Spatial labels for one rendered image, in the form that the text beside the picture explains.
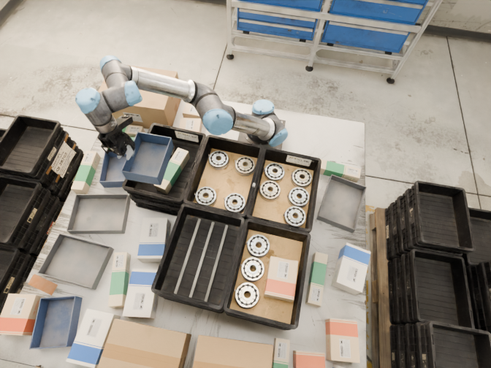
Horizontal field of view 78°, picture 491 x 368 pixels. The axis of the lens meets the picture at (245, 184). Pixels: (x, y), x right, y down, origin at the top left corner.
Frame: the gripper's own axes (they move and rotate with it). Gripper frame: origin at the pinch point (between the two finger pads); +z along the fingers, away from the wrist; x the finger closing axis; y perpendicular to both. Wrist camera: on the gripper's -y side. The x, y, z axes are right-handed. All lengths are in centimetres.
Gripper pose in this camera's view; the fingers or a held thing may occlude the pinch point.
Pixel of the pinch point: (131, 152)
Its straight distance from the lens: 136.6
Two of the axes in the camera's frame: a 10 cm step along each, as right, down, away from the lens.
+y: -2.0, 8.7, -4.5
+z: 0.5, 4.7, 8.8
